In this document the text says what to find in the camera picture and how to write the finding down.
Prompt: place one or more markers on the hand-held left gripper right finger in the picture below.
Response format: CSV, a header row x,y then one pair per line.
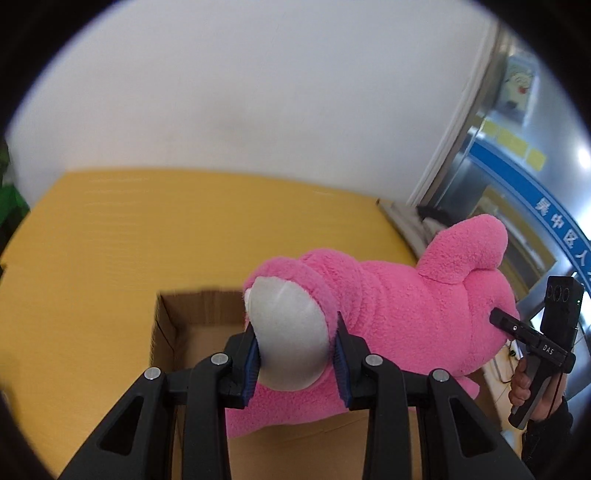
x,y
342,369

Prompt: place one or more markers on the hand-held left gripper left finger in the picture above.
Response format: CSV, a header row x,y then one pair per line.
x,y
250,364

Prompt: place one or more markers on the brown cardboard box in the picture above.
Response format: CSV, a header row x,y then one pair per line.
x,y
194,341

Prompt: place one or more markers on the pink plush toy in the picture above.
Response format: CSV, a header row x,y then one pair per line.
x,y
392,304

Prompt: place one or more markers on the person's right forearm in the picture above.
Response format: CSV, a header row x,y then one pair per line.
x,y
549,443

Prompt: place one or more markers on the person's right hand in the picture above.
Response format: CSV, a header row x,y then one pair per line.
x,y
521,385

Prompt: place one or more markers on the blue banner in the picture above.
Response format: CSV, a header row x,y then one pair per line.
x,y
540,203

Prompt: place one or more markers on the yellow table cover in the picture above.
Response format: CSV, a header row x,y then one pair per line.
x,y
161,240

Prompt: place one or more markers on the glass door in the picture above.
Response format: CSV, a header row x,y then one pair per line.
x,y
521,184

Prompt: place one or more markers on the green object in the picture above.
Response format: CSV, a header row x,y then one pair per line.
x,y
9,203

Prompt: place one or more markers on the cartoon wall poster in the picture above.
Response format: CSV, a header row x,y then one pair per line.
x,y
517,87

